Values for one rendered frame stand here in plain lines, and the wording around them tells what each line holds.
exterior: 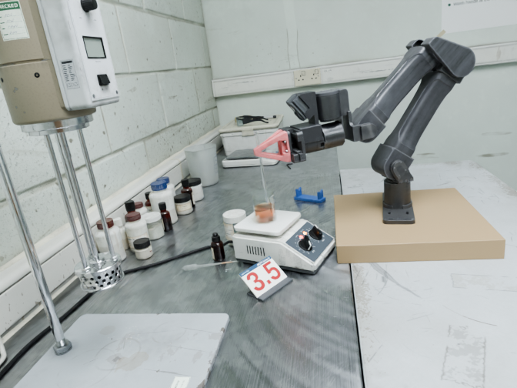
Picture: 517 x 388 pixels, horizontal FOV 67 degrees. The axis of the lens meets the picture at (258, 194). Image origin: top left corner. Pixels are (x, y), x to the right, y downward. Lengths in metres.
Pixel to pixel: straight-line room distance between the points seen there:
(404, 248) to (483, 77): 1.70
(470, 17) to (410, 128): 1.49
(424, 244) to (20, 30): 0.76
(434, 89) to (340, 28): 1.37
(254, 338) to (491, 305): 0.40
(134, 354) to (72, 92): 0.41
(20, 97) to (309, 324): 0.54
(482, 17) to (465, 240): 1.70
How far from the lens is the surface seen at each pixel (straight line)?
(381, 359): 0.64
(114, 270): 0.63
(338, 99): 0.89
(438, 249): 0.88
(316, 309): 0.74
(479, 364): 0.66
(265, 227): 0.86
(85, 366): 0.73
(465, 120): 2.46
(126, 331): 0.77
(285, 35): 2.32
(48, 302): 0.74
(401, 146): 0.97
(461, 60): 1.01
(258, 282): 0.79
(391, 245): 0.86
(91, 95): 0.53
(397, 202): 1.00
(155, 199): 1.19
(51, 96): 0.55
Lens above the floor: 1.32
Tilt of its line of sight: 18 degrees down
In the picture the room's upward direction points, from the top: 7 degrees counter-clockwise
